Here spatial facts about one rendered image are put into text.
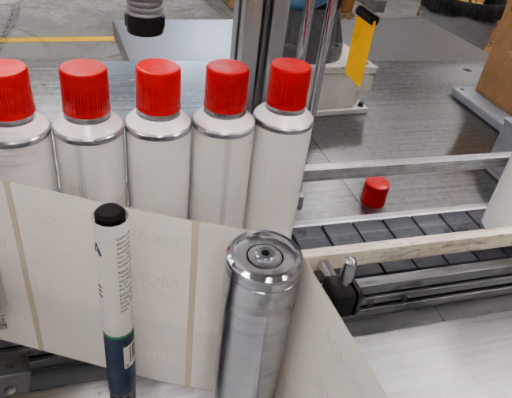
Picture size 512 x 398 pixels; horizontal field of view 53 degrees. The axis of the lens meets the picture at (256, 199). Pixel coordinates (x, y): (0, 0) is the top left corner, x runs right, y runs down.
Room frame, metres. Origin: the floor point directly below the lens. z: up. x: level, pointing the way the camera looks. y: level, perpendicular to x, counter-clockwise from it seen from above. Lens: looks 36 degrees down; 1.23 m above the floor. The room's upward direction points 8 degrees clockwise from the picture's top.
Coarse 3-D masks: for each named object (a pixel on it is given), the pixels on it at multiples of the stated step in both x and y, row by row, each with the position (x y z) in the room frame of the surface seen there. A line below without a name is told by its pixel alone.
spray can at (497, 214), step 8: (504, 176) 0.50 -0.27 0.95; (504, 184) 0.49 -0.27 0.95; (496, 192) 0.50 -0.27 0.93; (504, 192) 0.49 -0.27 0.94; (496, 200) 0.49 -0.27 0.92; (504, 200) 0.48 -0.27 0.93; (488, 208) 0.50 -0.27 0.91; (496, 208) 0.49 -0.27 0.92; (504, 208) 0.48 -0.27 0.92; (488, 216) 0.49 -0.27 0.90; (496, 216) 0.48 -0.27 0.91; (504, 216) 0.48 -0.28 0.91; (480, 224) 0.50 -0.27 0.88; (488, 224) 0.49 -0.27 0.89; (496, 224) 0.48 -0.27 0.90; (504, 224) 0.47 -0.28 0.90
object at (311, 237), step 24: (408, 216) 0.50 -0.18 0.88; (432, 216) 0.51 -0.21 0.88; (456, 216) 0.51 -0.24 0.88; (480, 216) 0.52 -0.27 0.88; (312, 240) 0.43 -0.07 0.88; (336, 240) 0.44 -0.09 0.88; (360, 240) 0.44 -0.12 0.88; (384, 264) 0.41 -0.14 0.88; (408, 264) 0.41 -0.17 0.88; (432, 264) 0.42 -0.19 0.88; (456, 264) 0.43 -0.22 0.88
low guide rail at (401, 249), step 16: (384, 240) 0.40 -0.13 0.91; (400, 240) 0.41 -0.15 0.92; (416, 240) 0.41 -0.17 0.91; (432, 240) 0.41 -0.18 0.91; (448, 240) 0.42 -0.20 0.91; (464, 240) 0.42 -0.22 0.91; (480, 240) 0.43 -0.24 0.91; (496, 240) 0.44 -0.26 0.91; (304, 256) 0.36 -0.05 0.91; (320, 256) 0.37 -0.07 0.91; (336, 256) 0.37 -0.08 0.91; (352, 256) 0.38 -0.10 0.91; (368, 256) 0.39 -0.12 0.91; (384, 256) 0.39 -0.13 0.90; (400, 256) 0.40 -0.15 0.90; (416, 256) 0.41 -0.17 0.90
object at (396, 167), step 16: (368, 160) 0.48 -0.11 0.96; (384, 160) 0.48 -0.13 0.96; (400, 160) 0.48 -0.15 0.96; (416, 160) 0.49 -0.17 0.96; (432, 160) 0.49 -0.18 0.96; (448, 160) 0.50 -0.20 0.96; (464, 160) 0.50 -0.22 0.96; (480, 160) 0.51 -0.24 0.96; (496, 160) 0.52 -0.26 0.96; (304, 176) 0.44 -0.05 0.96; (320, 176) 0.44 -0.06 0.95; (336, 176) 0.45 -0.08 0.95; (352, 176) 0.46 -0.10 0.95; (368, 176) 0.46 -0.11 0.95
